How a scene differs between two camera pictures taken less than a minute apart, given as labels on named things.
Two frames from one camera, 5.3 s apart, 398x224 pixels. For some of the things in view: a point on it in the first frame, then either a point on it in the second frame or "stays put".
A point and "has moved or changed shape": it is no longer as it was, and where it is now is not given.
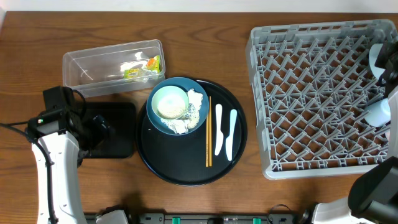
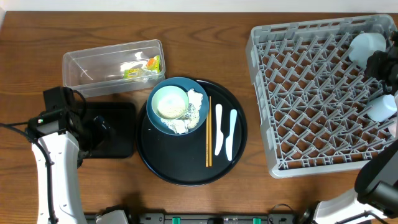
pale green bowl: x=170 y=102 stays put
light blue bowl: x=374 y=50 has moved or changed shape
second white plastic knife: x=229 y=141 stays put
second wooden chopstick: x=210 y=132 stays put
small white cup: x=379 y=114 has moved or changed shape
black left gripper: x=97 y=128 stays put
